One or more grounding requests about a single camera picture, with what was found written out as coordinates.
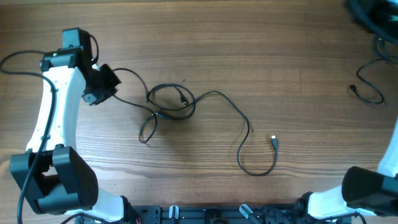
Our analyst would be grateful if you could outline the thin black USB cable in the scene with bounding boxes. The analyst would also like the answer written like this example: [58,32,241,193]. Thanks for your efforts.
[111,67,197,144]

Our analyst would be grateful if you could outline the black cable with silver plug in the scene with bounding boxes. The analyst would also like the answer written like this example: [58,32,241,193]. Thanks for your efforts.
[146,82,278,177]

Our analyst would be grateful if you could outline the thick black HDMI cable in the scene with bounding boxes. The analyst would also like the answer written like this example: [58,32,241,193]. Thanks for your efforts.
[349,35,398,105]

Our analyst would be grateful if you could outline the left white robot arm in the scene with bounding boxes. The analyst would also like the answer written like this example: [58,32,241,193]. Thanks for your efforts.
[10,28,138,223]

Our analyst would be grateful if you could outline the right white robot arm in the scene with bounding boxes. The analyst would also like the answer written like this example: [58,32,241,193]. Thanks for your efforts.
[305,125,397,221]

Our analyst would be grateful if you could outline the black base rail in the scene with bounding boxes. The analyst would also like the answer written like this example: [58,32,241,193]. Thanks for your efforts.
[133,204,322,224]

